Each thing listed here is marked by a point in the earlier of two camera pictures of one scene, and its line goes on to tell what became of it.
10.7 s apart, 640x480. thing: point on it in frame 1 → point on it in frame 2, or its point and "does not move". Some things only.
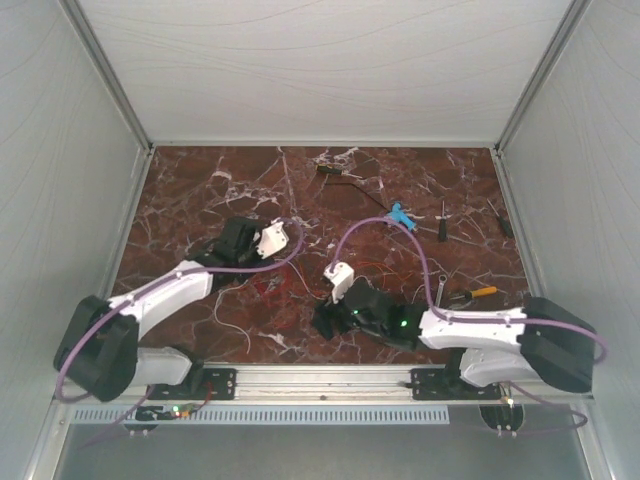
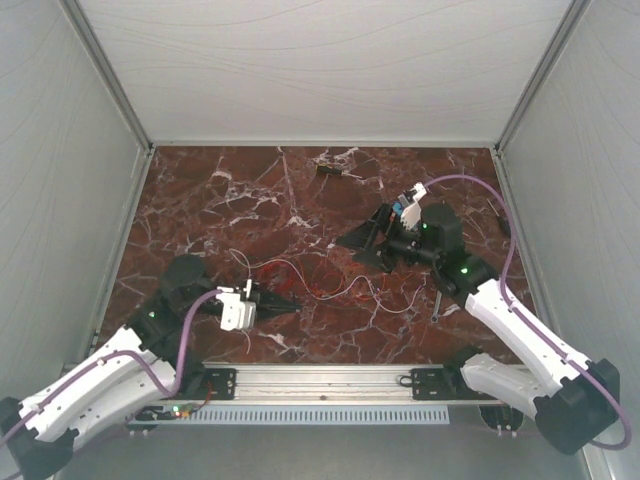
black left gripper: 257,258 → 270,305
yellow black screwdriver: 333,170 does not move
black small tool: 507,228 does not move
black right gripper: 322,317 → 362,237
